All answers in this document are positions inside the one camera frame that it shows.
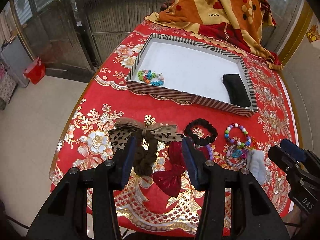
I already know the white fluffy hair clip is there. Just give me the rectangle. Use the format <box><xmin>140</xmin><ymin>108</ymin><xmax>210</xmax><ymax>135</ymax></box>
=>
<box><xmin>246</xmin><ymin>150</ymin><xmax>266</xmax><ymax>185</ymax></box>

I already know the multicolor round bead bracelet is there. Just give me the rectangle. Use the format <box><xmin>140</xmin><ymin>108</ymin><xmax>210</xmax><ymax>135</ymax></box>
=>
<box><xmin>224</xmin><ymin>122</ymin><xmax>252</xmax><ymax>148</ymax></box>

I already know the lilac pearl bracelet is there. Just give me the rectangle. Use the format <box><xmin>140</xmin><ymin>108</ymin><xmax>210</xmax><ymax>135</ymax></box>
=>
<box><xmin>224</xmin><ymin>149</ymin><xmax>249</xmax><ymax>169</ymax></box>

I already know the rainbow charm bracelet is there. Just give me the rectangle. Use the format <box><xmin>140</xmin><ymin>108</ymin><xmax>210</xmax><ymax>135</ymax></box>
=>
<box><xmin>226</xmin><ymin>137</ymin><xmax>258</xmax><ymax>159</ymax></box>

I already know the purple bead bracelet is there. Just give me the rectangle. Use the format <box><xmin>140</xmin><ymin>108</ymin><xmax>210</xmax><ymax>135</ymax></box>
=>
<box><xmin>198</xmin><ymin>143</ymin><xmax>215</xmax><ymax>161</ymax></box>

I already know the black scrunchie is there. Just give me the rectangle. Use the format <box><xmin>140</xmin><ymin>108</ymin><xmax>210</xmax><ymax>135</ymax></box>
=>
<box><xmin>184</xmin><ymin>118</ymin><xmax>218</xmax><ymax>146</ymax></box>

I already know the red satin bow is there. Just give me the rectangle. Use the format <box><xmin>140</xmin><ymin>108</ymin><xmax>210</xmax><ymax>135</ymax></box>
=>
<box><xmin>152</xmin><ymin>141</ymin><xmax>186</xmax><ymax>198</ymax></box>

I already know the leopard brown bow hair tie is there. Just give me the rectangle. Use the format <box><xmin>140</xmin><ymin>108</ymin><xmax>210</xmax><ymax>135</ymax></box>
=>
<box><xmin>107</xmin><ymin>116</ymin><xmax>185</xmax><ymax>177</ymax></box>

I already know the striped white jewelry tray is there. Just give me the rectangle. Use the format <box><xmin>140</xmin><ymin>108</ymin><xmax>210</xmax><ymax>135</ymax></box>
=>
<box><xmin>125</xmin><ymin>33</ymin><xmax>258</xmax><ymax>117</ymax></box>

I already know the black velvet cushion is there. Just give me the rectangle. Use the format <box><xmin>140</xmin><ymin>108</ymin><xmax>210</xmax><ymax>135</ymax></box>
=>
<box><xmin>222</xmin><ymin>74</ymin><xmax>251</xmax><ymax>107</ymax></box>

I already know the red box on floor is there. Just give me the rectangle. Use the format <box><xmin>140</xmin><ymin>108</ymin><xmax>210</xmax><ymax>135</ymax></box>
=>
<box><xmin>23</xmin><ymin>57</ymin><xmax>46</xmax><ymax>85</ymax></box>

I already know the orange yellow red blanket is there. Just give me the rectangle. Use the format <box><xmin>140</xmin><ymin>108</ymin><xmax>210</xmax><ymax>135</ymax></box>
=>
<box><xmin>146</xmin><ymin>0</ymin><xmax>283</xmax><ymax>70</ymax></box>

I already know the metal glass door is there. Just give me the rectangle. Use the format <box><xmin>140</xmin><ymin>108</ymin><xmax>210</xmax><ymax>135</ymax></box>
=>
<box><xmin>25</xmin><ymin>0</ymin><xmax>168</xmax><ymax>82</ymax></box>

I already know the colorful flower bead bracelet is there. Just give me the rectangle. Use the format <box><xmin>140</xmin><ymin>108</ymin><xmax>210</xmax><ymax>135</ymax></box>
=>
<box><xmin>137</xmin><ymin>69</ymin><xmax>165</xmax><ymax>87</ymax></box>

